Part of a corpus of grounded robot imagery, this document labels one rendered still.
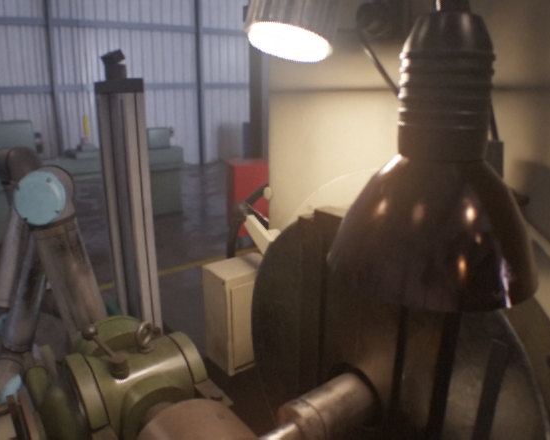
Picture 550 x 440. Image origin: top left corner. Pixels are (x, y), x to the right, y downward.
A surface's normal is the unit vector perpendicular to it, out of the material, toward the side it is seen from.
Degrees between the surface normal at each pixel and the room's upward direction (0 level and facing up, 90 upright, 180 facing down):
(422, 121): 88
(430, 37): 66
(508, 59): 90
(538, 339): 51
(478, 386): 90
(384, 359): 90
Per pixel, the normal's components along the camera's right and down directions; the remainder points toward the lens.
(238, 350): 0.62, 0.22
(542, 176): -0.79, 0.17
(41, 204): 0.21, 0.14
